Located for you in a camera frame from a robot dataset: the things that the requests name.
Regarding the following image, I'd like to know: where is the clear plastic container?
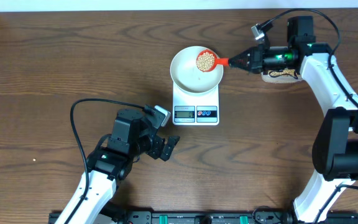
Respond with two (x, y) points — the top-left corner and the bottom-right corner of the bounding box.
(260, 55), (303, 84)

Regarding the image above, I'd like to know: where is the soybeans pile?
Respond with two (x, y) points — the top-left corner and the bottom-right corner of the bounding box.
(268, 69), (298, 79)

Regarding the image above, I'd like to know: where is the cream bowl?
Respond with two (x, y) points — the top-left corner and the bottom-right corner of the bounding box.
(170, 46), (224, 94)

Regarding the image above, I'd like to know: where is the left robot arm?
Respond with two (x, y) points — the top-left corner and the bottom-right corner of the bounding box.
(56, 105), (180, 223)

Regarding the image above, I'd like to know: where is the red plastic scoop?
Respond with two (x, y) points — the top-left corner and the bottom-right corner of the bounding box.
(196, 49), (229, 72)

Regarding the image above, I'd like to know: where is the white digital kitchen scale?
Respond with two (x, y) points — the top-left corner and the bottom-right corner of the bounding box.
(172, 84), (220, 126)

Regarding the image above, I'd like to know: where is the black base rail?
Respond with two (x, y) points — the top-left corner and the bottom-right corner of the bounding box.
(48, 210), (358, 224)

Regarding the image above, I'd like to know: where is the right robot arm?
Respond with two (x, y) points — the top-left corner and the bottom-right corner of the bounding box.
(228, 16), (358, 223)

